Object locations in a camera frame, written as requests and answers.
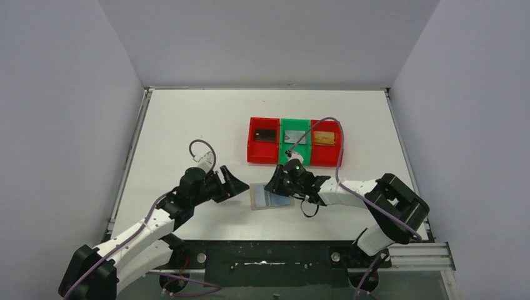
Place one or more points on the silver credit card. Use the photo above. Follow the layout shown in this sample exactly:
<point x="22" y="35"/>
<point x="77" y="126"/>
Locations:
<point x="294" y="136"/>

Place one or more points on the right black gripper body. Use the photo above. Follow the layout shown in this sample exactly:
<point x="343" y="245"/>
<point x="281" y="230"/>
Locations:
<point x="292" y="187"/>

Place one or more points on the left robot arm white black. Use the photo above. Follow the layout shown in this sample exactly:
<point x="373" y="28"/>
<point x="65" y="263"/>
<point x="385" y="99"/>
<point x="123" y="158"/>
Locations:
<point x="102" y="271"/>

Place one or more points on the black credit card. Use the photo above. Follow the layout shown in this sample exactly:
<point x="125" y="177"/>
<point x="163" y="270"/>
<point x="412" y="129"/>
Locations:
<point x="265" y="135"/>

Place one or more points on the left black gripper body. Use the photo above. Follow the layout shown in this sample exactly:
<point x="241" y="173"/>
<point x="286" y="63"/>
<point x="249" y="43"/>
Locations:
<point x="221" y="185"/>

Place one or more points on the right red plastic bin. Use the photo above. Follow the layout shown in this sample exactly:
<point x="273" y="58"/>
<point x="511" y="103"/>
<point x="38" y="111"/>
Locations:
<point x="326" y="156"/>

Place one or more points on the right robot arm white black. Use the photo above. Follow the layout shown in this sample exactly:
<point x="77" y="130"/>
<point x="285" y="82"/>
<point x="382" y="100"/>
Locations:
<point x="397" y="210"/>

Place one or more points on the green plastic bin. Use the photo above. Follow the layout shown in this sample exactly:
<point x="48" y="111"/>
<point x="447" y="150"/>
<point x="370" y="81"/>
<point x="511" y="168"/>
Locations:
<point x="301" y="151"/>

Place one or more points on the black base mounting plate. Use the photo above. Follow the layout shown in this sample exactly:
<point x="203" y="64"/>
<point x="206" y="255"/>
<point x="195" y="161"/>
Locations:
<point x="253" y="263"/>

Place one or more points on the red plastic bin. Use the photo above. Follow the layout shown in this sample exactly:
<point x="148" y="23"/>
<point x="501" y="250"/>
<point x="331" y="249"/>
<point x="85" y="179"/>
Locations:
<point x="326" y="156"/>
<point x="262" y="152"/>

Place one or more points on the left red plastic bin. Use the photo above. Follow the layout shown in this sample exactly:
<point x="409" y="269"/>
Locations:
<point x="262" y="152"/>

